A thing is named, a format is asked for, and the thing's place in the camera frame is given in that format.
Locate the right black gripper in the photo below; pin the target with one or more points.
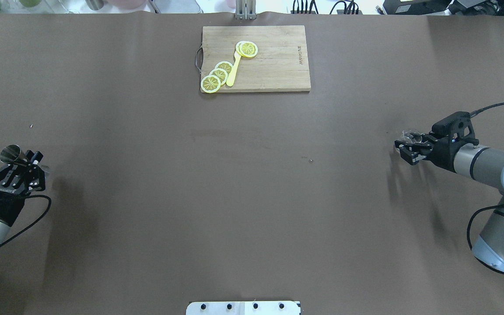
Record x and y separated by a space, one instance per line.
442 156

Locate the clear glass measuring cup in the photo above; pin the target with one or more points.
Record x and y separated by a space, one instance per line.
408 136

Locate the steel double jigger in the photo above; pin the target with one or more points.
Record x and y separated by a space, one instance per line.
13 154

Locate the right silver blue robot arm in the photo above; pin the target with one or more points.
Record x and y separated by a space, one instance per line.
485 228

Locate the small steel cup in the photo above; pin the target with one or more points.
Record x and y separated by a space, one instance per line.
95 5

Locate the wooden cutting board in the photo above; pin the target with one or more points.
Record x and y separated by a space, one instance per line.
281 64

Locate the lemon slice on pick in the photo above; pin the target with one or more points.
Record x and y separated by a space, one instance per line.
247 49

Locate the kitchen scale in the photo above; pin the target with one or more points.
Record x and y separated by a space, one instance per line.
176 6

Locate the lemon slice near handle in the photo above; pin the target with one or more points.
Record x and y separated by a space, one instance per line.
210 84

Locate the aluminium frame post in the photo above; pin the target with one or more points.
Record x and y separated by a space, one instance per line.
245 9

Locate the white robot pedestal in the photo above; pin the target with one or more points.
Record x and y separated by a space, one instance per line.
244 308

